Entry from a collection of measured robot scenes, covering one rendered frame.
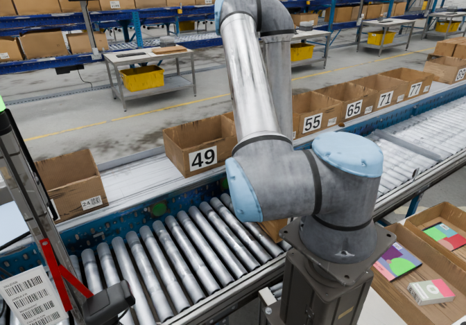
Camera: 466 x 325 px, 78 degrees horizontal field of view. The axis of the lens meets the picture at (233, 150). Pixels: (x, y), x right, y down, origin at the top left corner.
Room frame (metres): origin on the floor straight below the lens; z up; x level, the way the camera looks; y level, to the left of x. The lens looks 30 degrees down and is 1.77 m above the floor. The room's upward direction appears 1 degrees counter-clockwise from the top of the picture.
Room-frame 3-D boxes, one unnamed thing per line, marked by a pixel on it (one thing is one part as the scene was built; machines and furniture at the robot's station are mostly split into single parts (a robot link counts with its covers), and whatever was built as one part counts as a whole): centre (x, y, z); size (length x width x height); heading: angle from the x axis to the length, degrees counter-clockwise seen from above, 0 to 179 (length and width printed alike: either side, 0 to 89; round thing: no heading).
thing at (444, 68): (2.92, -2.19, 0.96); 0.39 x 0.29 x 0.17; 122
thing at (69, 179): (1.05, 0.82, 0.97); 0.39 x 0.29 x 0.17; 122
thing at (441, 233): (0.91, -0.92, 0.76); 0.19 x 0.14 x 0.02; 113
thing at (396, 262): (0.79, -0.64, 0.78); 0.19 x 0.14 x 0.02; 114
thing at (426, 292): (0.65, -0.72, 0.77); 0.13 x 0.07 x 0.04; 97
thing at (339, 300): (0.55, -0.27, 0.91); 0.26 x 0.26 x 0.33; 26
